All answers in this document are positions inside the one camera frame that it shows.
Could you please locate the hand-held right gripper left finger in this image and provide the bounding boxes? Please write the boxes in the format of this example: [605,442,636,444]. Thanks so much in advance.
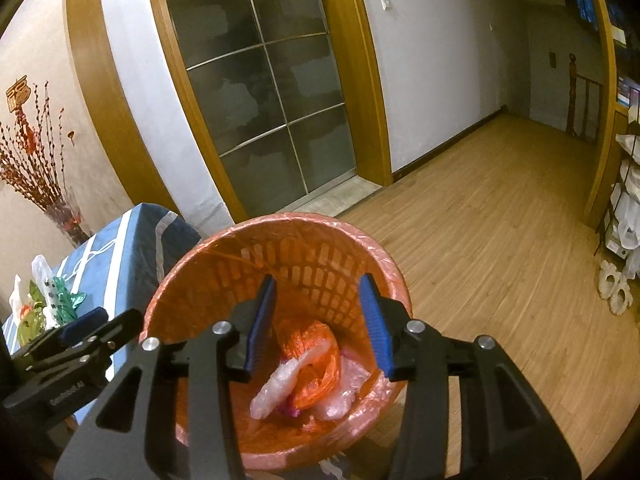
[57,274,278,480]

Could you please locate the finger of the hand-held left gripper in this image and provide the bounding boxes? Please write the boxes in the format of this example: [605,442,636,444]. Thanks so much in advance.
[30,308,144,381]
[10,307,110,361]

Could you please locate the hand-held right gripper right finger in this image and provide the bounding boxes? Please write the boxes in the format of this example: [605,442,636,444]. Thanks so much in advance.
[357,274,583,480]

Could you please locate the green foil wrapper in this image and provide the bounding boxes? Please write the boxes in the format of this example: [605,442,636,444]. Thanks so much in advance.
[47,276,87,323]

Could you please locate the yellow-green snack packet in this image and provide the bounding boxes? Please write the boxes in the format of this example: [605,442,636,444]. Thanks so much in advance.
[15,307,49,347]

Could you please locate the pinkish clear plastic wrap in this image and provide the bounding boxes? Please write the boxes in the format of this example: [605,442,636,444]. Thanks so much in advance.
[312,354,373,422]

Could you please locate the orange plastic bag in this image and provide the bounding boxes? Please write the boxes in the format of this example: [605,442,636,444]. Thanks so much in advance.
[276,318,342,411]

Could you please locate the white plastic bag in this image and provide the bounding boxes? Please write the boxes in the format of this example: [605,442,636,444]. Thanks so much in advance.
[9,255,63,328]

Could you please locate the waste basket with red liner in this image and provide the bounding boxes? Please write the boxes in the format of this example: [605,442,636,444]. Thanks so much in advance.
[139,212,413,472]

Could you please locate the blue striped tablecloth table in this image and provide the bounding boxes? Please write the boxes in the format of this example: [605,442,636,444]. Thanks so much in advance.
[0,202,202,413]

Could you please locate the glass vase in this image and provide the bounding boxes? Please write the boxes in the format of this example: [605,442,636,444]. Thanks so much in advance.
[44,194,94,249]

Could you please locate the red berry branches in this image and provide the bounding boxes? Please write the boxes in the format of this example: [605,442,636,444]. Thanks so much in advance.
[0,80,83,221]

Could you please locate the frosted glass sliding door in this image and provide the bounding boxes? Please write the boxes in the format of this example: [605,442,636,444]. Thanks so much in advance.
[157,0,358,211]

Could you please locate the wooden archway trim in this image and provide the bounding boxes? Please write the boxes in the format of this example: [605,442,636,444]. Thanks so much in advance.
[64,0,182,217]

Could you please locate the black metal rack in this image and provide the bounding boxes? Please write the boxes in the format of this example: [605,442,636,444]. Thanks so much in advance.
[594,85,640,282]

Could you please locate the wooden stair railing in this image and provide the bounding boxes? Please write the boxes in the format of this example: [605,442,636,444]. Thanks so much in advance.
[566,52,604,142]

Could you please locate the wooden shelving unit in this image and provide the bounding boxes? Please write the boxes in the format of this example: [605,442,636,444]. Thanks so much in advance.
[581,0,640,232]

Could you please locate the row of blue books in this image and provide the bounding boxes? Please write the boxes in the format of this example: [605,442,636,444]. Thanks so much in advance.
[573,0,601,32]

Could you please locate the red hanging wall ornament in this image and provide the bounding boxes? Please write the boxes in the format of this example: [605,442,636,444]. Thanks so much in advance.
[6,76,39,153]

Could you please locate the wooden door frame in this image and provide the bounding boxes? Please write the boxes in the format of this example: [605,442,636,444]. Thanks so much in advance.
[142,0,394,224]

